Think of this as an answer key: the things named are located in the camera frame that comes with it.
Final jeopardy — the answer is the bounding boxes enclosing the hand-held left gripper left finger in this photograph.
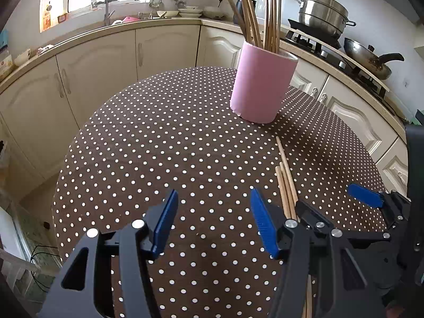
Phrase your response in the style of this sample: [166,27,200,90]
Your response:
[38,188,180,318]

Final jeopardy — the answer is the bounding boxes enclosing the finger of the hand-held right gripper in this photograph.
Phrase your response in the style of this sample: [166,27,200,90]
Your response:
[347,183,412,230]
[295,199,392,250]

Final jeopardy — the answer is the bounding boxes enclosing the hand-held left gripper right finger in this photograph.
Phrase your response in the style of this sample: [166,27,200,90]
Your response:
[250,187,386,318]

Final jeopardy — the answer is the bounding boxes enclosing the bamboo chopstick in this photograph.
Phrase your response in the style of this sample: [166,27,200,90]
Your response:
[275,166,308,318]
[279,161,313,318]
[276,136,300,204]

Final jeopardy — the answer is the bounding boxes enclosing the pink cup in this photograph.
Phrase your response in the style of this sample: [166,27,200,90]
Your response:
[229,40,299,125]

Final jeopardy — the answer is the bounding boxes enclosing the bunch of wooden chopsticks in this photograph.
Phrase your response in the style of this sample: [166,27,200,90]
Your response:
[214,0,283,54]

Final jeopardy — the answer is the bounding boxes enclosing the brown polka dot tablecloth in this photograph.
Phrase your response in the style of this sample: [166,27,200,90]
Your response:
[52,66,388,318]

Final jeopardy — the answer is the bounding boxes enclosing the black gas stove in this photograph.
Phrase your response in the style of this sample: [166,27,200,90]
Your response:
[285,18,395,98]

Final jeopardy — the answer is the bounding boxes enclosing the cream base cabinets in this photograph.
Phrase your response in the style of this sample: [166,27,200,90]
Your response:
[0,23,411,206]

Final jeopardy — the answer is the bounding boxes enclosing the stainless steel steamer pot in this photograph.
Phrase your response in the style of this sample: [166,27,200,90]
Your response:
[294,0,356,38]

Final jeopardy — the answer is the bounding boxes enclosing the beige kitchen countertop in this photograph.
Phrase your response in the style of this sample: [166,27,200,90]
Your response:
[0,16,408,133]

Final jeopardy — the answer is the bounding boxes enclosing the black electric kettle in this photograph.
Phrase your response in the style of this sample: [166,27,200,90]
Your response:
[233,0,257,25]

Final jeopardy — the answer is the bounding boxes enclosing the stacked white bowls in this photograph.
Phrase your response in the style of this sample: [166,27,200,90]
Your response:
[177,6,203,19]

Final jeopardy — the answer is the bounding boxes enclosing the stack of white bowls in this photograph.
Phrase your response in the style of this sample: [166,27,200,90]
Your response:
[203,6,227,20]

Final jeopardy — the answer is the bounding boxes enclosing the small white patterned bowl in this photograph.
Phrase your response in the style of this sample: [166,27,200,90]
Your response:
[13,49,32,67]

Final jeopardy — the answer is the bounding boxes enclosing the steel kitchen faucet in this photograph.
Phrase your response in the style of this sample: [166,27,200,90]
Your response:
[85,0,115,26]

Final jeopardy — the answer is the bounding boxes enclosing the orange label bottle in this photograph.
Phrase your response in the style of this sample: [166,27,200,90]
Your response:
[42,4,54,32]

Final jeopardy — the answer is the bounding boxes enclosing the steel wok with black handle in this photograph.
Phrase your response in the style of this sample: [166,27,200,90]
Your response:
[344,37,405,81]

